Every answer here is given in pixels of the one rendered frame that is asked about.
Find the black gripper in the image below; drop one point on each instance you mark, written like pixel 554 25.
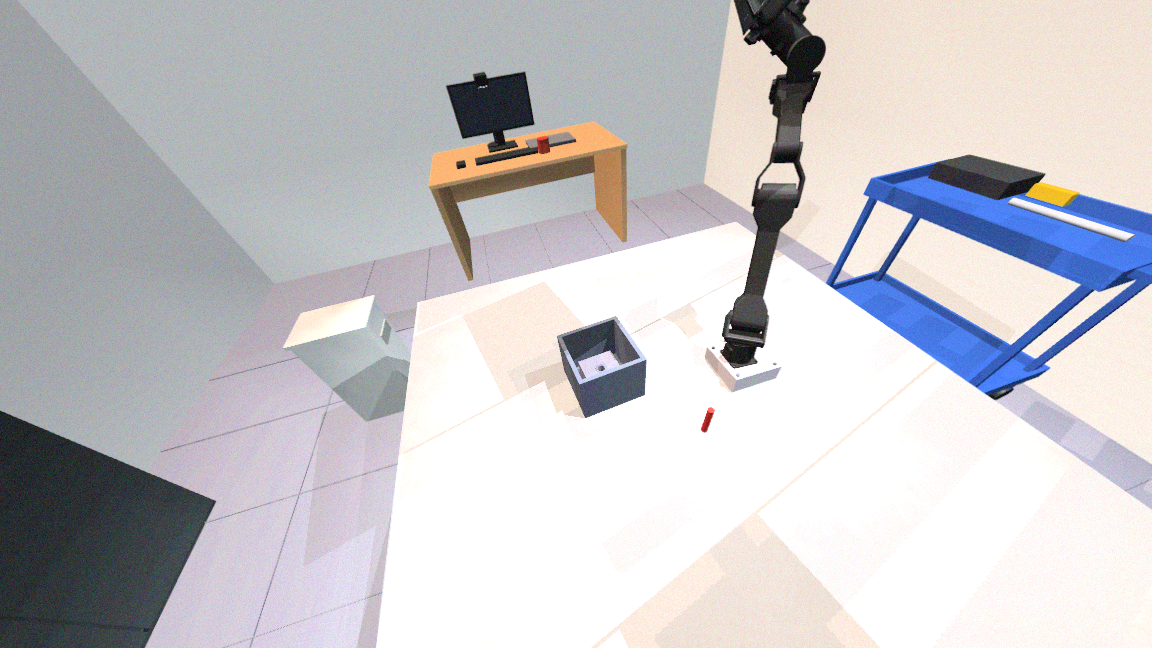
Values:
pixel 769 21

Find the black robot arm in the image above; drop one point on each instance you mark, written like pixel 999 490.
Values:
pixel 774 204

